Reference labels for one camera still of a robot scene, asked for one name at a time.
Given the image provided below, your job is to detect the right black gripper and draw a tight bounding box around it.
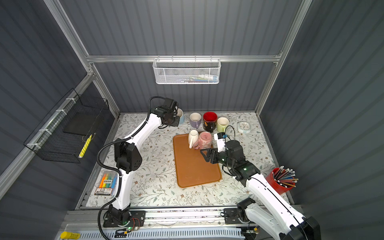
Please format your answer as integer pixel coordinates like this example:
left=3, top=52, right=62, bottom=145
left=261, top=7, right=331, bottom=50
left=200, top=146, right=235, bottom=169

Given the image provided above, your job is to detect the highlighter marker pack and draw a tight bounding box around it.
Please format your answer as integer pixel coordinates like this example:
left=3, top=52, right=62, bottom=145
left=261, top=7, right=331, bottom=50
left=95, top=171, right=119, bottom=196

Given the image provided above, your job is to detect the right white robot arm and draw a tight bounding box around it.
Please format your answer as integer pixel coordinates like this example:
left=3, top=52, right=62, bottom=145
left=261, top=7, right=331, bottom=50
left=200, top=140, right=322, bottom=240

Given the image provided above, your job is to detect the black wire basket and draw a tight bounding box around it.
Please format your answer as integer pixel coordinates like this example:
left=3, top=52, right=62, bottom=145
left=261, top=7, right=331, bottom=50
left=24, top=91, right=110, bottom=164

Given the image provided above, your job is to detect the light blue mug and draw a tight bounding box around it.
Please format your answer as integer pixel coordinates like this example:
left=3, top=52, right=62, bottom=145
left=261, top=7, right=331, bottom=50
left=177, top=109, right=185, bottom=125

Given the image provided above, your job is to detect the yellow marker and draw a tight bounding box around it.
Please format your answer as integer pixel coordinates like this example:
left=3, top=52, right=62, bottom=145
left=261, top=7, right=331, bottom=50
left=60, top=231, right=81, bottom=240

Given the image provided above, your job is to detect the purple mug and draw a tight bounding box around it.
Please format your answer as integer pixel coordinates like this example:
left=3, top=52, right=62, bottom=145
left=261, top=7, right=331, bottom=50
left=189, top=113, right=202, bottom=129

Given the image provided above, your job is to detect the white wire basket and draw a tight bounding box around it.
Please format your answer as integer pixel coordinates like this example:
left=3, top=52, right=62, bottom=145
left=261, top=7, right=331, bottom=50
left=153, top=58, right=222, bottom=85

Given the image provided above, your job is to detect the light green mug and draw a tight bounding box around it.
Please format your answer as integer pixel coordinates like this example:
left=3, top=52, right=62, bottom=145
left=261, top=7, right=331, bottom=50
left=217, top=117, right=230, bottom=133

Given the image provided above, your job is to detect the white mug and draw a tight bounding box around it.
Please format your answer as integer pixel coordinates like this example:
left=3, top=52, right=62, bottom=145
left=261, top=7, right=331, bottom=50
left=188, top=130, right=199, bottom=149

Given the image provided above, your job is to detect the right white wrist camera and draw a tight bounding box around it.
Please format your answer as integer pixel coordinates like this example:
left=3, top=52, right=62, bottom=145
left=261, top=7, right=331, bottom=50
left=214, top=132, right=227, bottom=153

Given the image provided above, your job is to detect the red pencil cup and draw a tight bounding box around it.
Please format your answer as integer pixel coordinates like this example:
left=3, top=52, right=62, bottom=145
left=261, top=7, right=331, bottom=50
left=266, top=166, right=299, bottom=195

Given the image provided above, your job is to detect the white ribbed cable duct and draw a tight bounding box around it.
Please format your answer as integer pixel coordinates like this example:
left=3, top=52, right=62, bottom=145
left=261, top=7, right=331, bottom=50
left=79, top=227, right=245, bottom=240

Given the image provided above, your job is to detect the orange plastic tray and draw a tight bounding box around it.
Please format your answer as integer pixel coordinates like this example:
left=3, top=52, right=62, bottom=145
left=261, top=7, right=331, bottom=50
left=173, top=134, right=222, bottom=188

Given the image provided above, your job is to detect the pink mug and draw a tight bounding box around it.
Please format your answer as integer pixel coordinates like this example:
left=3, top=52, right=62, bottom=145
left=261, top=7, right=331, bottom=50
left=194, top=132, right=213, bottom=150

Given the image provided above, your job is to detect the black mug red inside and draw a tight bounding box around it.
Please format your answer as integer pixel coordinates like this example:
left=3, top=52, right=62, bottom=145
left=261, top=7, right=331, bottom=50
left=203, top=112, right=218, bottom=133

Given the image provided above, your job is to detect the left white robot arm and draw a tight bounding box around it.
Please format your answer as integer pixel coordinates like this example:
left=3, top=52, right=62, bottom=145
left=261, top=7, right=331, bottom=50
left=97, top=96, right=180, bottom=226

